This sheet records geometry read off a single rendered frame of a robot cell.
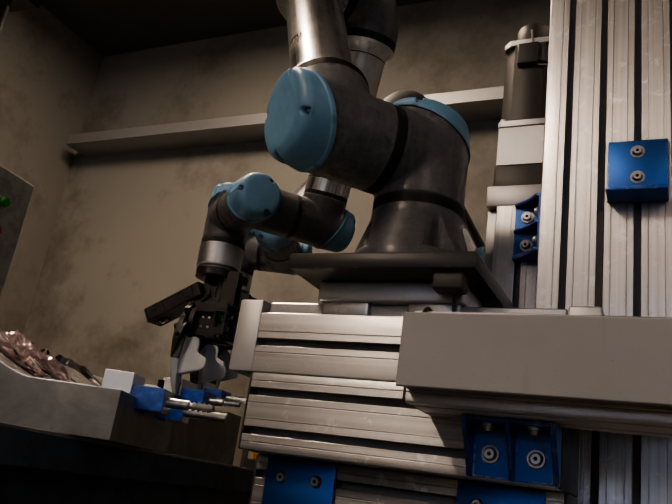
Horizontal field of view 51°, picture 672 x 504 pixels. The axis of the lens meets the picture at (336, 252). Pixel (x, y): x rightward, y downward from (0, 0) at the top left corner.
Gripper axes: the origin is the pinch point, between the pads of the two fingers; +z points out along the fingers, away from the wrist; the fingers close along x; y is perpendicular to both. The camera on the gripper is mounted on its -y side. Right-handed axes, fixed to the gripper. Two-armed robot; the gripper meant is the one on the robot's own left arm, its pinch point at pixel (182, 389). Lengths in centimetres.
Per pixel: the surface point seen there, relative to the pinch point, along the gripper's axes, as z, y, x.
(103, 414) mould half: 7.9, 12.0, -35.1
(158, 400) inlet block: 5.0, 14.0, -28.1
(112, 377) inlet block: 3.2, 8.4, -30.2
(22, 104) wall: -166, -237, 167
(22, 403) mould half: 8.0, 3.4, -37.8
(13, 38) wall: -197, -239, 150
